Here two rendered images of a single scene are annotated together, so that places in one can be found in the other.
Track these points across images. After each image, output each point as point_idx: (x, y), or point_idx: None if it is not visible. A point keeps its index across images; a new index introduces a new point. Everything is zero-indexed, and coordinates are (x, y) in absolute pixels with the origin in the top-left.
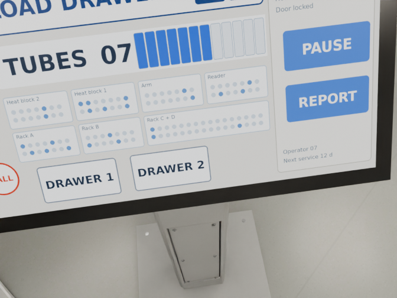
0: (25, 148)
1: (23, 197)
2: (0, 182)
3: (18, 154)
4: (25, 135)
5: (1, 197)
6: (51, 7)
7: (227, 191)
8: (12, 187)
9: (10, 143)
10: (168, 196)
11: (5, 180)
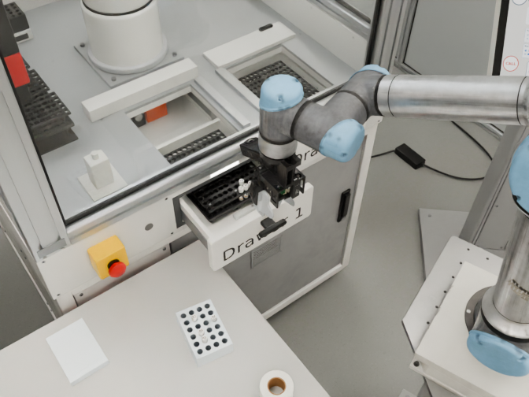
0: (526, 51)
1: (516, 74)
2: (509, 64)
3: (522, 53)
4: (528, 46)
5: (507, 72)
6: None
7: None
8: (513, 68)
9: (520, 48)
10: None
11: (512, 64)
